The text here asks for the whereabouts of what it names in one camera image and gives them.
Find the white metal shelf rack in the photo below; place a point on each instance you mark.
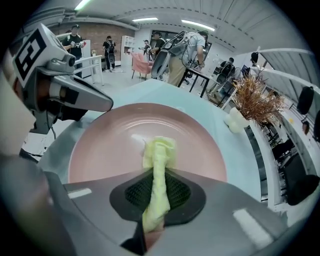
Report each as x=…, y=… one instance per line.
x=262, y=160

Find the grey pod-shaped backpack device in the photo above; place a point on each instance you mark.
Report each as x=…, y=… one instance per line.
x=162, y=62

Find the grey gripper-mounted fisheye camera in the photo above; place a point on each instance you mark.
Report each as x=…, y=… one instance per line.
x=62, y=63

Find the black bag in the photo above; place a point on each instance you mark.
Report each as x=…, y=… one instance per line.
x=305, y=100

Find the pink plate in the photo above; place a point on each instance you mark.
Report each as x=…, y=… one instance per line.
x=120, y=140

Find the pink armchair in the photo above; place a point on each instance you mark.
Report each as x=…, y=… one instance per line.
x=141, y=63

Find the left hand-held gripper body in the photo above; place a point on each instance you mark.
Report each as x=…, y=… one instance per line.
x=30, y=50

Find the person's left forearm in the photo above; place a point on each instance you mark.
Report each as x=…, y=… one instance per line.
x=15, y=132

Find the dried orange plant white pot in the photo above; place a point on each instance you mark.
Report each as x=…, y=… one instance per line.
x=255, y=100

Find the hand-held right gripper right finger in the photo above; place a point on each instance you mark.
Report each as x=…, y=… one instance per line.
x=220, y=215

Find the ceiling strip light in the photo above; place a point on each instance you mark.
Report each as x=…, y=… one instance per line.
x=197, y=25
x=145, y=19
x=82, y=4

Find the black desk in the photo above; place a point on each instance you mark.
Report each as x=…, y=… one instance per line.
x=197, y=73

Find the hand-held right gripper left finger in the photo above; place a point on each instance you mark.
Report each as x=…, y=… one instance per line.
x=100, y=197

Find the black office chair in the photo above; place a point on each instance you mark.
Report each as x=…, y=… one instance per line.
x=302, y=190

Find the white shelf cabinet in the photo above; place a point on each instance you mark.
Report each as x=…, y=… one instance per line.
x=127, y=50

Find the white table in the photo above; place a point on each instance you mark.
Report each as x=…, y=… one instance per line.
x=98, y=72

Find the yellow cloth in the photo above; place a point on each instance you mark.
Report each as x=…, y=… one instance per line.
x=160, y=175

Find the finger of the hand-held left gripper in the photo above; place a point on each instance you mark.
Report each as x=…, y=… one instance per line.
x=95, y=100

